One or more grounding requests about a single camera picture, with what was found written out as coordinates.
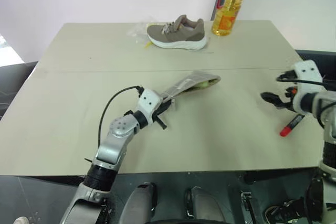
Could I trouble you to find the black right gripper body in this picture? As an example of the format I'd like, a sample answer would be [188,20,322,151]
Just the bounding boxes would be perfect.
[280,86,298,112]

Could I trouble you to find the black metal clamp bracket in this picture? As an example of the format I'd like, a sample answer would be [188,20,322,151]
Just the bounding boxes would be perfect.
[240,191,254,213]

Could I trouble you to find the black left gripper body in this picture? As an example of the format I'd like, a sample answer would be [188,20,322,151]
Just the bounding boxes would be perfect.
[153,102,171,121]

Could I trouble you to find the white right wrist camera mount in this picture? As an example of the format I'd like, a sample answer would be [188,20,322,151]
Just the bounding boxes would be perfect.
[290,60,324,115]

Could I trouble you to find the red marker with black body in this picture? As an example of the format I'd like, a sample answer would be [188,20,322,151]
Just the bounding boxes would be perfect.
[279,114,306,138]

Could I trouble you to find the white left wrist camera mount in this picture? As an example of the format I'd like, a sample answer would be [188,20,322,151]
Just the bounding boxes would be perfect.
[136,89,163,125]

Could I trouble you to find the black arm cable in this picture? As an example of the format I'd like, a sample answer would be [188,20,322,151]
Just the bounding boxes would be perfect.
[97,85,144,150]
[276,70,336,89]

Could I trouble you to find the taupe sneaker with white sole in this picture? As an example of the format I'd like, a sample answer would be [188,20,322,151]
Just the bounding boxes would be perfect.
[146,14,208,50]

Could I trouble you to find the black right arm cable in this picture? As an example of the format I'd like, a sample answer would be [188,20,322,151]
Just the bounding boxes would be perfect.
[276,70,336,89]

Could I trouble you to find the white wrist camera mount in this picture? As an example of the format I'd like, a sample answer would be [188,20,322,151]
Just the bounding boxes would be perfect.
[290,60,324,115]
[136,89,163,125]

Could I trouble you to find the clear grid zip pouch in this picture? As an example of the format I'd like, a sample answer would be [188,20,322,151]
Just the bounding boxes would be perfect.
[158,70,222,102]

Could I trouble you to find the grey rounded robot leg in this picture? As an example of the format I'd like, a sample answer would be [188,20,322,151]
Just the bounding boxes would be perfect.
[122,181,159,224]
[184,186,224,224]

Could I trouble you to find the crumpled clear plastic bag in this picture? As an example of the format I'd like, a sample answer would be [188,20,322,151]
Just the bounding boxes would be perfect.
[126,21,159,44]

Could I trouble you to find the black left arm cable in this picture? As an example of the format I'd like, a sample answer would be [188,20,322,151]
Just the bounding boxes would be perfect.
[97,85,144,150]

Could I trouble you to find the yellow cooking oil bottle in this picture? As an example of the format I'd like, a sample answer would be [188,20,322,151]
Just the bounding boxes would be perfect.
[211,0,249,37]

